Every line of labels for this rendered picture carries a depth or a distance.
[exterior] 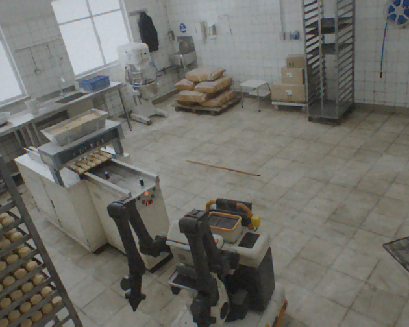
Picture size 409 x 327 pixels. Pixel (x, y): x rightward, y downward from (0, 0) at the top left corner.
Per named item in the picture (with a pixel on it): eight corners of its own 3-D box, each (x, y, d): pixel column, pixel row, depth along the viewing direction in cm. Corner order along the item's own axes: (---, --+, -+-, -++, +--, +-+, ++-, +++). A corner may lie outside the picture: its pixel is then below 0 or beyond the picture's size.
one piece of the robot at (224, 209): (210, 228, 264) (211, 196, 261) (257, 237, 246) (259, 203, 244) (202, 231, 254) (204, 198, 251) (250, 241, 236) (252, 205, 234)
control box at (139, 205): (136, 211, 307) (131, 196, 300) (158, 196, 320) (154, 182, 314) (138, 212, 304) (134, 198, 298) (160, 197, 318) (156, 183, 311)
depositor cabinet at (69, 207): (41, 219, 457) (13, 159, 418) (91, 191, 499) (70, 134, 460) (94, 259, 371) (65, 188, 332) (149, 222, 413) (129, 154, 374)
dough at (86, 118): (45, 138, 339) (42, 132, 336) (95, 116, 370) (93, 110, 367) (57, 143, 321) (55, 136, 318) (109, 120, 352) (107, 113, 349)
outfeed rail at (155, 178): (53, 141, 447) (51, 136, 443) (55, 141, 448) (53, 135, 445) (158, 183, 312) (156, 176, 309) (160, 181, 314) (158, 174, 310)
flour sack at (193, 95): (176, 100, 707) (174, 92, 699) (190, 93, 735) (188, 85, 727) (206, 103, 664) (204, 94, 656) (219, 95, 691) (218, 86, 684)
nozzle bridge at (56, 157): (49, 180, 354) (36, 148, 339) (111, 148, 396) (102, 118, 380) (65, 189, 332) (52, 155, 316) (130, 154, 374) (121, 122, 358)
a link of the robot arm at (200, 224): (204, 218, 162) (182, 214, 168) (197, 226, 158) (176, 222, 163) (219, 289, 182) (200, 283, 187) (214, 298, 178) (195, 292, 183)
